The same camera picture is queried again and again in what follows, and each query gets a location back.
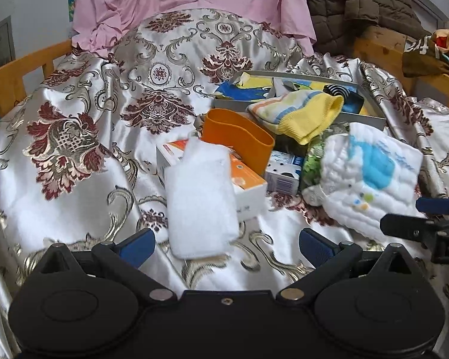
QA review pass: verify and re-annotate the pine wooden bed frame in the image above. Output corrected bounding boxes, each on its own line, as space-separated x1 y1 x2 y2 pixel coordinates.
354 25 449 113

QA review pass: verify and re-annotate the green patterned packet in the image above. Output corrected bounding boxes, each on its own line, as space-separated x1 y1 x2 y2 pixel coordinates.
301 131 350 188

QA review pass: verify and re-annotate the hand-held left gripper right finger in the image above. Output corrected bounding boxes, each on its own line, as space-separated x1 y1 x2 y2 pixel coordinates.
275 228 420 305

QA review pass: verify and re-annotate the small blue white carton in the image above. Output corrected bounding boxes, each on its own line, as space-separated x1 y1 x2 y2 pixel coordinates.
265 150 304 196

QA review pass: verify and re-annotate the orange and white carton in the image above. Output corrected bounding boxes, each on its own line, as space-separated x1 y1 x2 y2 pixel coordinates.
156 139 268 222

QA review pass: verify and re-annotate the black dotted blue cloth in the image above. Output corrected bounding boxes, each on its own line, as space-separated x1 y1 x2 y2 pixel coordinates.
322 84 365 115

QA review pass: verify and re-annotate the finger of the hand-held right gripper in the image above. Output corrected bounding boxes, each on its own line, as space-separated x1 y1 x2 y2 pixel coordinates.
415 196 449 217
380 213 449 264

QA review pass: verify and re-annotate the white cotton pad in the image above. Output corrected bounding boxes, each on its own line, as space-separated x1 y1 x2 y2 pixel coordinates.
165 136 238 260

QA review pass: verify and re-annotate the brown quilted jacket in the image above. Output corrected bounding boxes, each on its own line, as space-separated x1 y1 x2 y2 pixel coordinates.
306 0 431 55

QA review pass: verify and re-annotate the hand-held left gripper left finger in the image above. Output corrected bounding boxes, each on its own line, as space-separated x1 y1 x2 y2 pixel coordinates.
34 228 178 305

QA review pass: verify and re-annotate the yellow striped sock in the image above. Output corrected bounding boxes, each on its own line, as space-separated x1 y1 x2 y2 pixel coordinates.
246 92 345 146

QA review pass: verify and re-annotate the white quilted baby cloth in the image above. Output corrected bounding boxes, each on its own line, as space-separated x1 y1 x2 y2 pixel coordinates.
302 121 423 242

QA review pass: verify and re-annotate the orange plastic cup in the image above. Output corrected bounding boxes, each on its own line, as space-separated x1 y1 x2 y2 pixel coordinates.
202 108 275 176

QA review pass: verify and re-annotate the grey box with cartoon print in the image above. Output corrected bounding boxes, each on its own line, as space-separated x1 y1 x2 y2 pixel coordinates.
213 69 388 131

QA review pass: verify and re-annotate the colourful printed cloth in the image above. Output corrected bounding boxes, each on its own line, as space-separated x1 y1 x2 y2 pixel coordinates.
402 25 449 79

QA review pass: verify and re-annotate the floral satin blanket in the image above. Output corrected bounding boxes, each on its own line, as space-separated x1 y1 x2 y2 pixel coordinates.
0 7 449 359

